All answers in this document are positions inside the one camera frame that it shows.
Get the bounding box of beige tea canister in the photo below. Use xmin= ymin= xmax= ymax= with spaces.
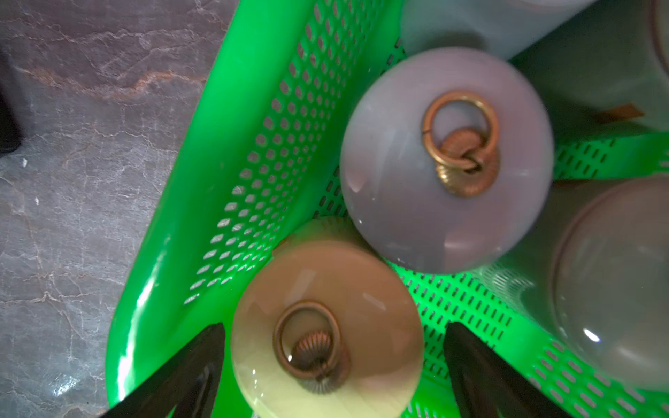
xmin=231 ymin=216 xmax=424 ymax=417

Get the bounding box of green tea canister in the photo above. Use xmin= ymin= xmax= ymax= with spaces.
xmin=480 ymin=174 xmax=669 ymax=390

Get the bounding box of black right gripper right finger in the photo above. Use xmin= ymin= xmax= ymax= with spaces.
xmin=443 ymin=322 xmax=569 ymax=418

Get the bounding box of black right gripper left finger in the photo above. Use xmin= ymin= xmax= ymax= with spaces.
xmin=104 ymin=323 xmax=226 ymax=418

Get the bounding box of grey-green tea canister front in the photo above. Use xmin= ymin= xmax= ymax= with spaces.
xmin=340 ymin=47 xmax=554 ymax=274

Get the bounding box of grey tea canister back left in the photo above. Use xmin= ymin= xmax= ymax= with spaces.
xmin=400 ymin=0 xmax=592 ymax=59

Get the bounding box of grey-green tea canister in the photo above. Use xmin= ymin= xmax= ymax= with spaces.
xmin=512 ymin=1 xmax=668 ymax=142
xmin=340 ymin=47 xmax=554 ymax=274

